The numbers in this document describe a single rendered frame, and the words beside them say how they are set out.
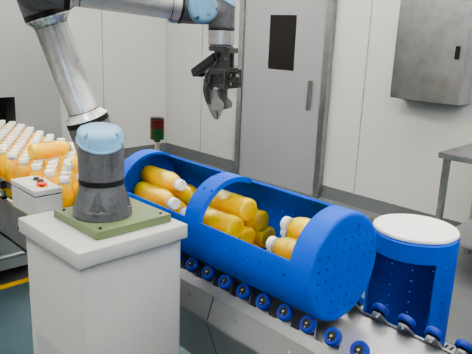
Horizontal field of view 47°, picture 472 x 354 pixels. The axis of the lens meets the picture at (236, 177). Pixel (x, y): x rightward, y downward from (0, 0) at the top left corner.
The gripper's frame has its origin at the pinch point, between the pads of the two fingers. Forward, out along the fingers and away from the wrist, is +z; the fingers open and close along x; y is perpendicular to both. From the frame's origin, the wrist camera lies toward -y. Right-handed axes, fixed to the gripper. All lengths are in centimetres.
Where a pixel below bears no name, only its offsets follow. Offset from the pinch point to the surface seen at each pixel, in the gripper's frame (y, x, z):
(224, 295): 19, -13, 48
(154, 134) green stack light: -76, 36, 22
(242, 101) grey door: -308, 338, 54
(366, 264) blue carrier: 51, 6, 33
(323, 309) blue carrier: 51, -11, 40
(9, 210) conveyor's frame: -106, -19, 53
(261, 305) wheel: 34, -14, 45
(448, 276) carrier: 56, 52, 50
